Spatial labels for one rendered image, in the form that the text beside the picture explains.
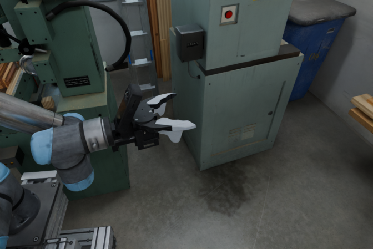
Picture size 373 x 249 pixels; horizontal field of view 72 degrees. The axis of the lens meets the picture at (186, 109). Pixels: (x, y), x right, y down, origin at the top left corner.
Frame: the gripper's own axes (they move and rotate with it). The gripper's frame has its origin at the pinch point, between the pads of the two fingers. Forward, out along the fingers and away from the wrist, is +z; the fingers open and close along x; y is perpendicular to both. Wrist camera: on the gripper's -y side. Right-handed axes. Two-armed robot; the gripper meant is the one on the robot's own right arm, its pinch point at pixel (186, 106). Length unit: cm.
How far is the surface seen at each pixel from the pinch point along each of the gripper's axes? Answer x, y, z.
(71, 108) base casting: -70, 35, -38
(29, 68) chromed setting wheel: -75, 13, -50
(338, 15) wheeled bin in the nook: -90, 18, 148
